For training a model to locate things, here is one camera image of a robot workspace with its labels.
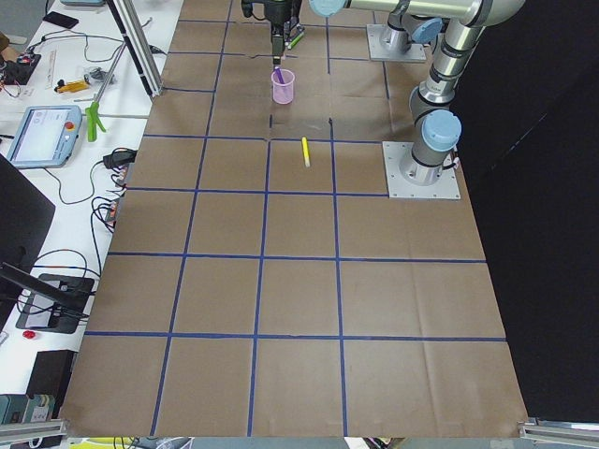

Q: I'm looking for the aluminium frame post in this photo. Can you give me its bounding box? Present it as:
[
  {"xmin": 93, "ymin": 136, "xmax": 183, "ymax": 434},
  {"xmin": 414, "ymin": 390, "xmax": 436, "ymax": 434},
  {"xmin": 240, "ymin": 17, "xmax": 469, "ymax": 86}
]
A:
[{"xmin": 106, "ymin": 0, "xmax": 163, "ymax": 98}]

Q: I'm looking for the pink mesh cup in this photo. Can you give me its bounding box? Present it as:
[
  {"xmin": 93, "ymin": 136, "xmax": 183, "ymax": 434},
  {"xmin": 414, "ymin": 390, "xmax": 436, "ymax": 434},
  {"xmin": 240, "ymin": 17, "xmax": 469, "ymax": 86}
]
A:
[{"xmin": 270, "ymin": 67, "xmax": 296, "ymax": 105}]

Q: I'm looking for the green marker pen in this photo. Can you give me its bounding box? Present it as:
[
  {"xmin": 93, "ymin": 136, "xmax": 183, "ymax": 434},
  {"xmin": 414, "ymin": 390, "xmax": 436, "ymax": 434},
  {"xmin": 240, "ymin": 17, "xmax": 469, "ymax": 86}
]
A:
[{"xmin": 286, "ymin": 32, "xmax": 304, "ymax": 50}]

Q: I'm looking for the black monitor stand base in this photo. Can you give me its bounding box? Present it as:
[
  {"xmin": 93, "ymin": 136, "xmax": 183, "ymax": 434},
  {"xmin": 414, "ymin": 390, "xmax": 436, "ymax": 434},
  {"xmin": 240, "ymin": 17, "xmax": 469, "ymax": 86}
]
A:
[{"xmin": 16, "ymin": 273, "xmax": 95, "ymax": 334}]

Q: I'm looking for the green clamp tool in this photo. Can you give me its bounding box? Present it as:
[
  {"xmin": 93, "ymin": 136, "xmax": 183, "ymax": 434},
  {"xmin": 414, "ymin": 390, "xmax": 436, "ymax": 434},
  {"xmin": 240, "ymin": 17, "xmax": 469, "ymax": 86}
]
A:
[{"xmin": 85, "ymin": 101, "xmax": 106, "ymax": 142}]

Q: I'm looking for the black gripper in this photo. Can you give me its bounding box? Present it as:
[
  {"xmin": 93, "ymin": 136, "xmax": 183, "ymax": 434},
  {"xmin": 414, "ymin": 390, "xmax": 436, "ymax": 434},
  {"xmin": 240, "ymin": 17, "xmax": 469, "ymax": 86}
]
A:
[{"xmin": 241, "ymin": 0, "xmax": 304, "ymax": 66}]

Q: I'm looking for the yellow marker pen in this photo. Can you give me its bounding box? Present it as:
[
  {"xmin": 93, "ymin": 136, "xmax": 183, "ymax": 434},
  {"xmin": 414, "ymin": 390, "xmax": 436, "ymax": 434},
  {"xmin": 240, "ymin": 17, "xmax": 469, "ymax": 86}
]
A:
[{"xmin": 300, "ymin": 137, "xmax": 311, "ymax": 167}]

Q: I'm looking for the metal reacher grabber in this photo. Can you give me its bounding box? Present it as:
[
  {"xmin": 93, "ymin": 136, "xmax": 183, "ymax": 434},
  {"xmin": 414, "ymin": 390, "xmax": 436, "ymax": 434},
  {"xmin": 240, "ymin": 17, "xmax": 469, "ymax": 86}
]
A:
[{"xmin": 85, "ymin": 43, "xmax": 126, "ymax": 113}]

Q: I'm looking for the black monitor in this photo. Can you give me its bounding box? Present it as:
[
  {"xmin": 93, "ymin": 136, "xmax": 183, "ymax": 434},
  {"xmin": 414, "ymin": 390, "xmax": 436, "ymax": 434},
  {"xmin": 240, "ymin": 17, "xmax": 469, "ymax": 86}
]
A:
[{"xmin": 0, "ymin": 156, "xmax": 55, "ymax": 273}]

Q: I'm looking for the purple marker pen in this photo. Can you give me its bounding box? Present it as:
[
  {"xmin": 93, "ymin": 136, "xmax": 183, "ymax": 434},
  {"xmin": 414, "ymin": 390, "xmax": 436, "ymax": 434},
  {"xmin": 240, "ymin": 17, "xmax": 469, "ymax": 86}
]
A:
[{"xmin": 274, "ymin": 67, "xmax": 286, "ymax": 86}]

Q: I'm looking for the black smartphone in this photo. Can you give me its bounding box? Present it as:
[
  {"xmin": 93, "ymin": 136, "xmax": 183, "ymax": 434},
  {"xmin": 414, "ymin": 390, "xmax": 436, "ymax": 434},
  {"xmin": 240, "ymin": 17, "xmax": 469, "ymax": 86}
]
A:
[{"xmin": 43, "ymin": 11, "xmax": 79, "ymax": 30}]

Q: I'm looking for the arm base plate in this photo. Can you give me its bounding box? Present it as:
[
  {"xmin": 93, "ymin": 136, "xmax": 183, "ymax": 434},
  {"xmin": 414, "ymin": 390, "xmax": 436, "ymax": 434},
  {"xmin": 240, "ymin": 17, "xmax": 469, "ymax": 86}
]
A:
[
  {"xmin": 382, "ymin": 141, "xmax": 461, "ymax": 200},
  {"xmin": 366, "ymin": 24, "xmax": 427, "ymax": 64}
]

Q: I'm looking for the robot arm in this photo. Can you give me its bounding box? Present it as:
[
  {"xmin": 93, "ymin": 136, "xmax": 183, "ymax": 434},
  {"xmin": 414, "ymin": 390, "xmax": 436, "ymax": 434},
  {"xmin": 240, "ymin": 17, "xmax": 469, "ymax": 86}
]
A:
[
  {"xmin": 309, "ymin": 1, "xmax": 524, "ymax": 186},
  {"xmin": 380, "ymin": 9, "xmax": 444, "ymax": 52}
]

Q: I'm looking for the teach pendant tablet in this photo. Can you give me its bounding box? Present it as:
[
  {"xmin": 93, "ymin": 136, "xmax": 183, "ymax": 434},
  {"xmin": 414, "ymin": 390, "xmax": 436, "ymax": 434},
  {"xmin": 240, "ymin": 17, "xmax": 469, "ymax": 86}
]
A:
[{"xmin": 7, "ymin": 106, "xmax": 82, "ymax": 169}]

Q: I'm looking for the yellow black tool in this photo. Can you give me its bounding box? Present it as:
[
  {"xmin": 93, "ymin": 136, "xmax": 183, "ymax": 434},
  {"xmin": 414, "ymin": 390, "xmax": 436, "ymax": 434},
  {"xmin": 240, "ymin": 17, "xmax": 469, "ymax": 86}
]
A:
[{"xmin": 54, "ymin": 80, "xmax": 90, "ymax": 94}]

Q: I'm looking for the black power adapter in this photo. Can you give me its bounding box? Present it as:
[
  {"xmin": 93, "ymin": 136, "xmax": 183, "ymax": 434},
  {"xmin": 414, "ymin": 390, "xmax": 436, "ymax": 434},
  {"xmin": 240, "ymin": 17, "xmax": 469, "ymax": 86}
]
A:
[{"xmin": 102, "ymin": 148, "xmax": 138, "ymax": 169}]

